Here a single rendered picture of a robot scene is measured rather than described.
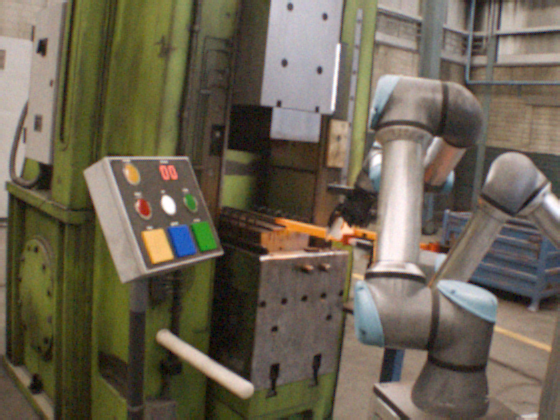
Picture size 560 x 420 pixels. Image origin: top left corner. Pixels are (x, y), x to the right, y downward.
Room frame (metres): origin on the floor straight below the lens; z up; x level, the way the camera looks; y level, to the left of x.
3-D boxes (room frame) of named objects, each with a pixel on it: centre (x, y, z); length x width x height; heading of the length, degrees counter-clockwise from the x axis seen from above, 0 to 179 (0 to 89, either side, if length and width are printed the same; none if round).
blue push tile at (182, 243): (1.43, 0.24, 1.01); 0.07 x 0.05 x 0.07; 156
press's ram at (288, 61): (2.09, 0.08, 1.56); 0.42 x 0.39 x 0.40; 41
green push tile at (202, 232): (1.52, 0.19, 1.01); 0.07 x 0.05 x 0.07; 156
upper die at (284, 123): (2.07, 0.12, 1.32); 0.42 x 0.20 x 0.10; 41
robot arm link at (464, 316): (1.04, -0.35, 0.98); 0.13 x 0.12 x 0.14; 86
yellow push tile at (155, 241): (1.34, 0.28, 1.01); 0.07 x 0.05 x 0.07; 156
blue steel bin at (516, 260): (5.55, -2.25, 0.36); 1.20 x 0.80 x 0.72; 38
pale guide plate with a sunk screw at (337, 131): (2.21, -0.17, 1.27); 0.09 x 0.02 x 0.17; 131
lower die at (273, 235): (2.07, 0.12, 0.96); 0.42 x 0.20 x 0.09; 41
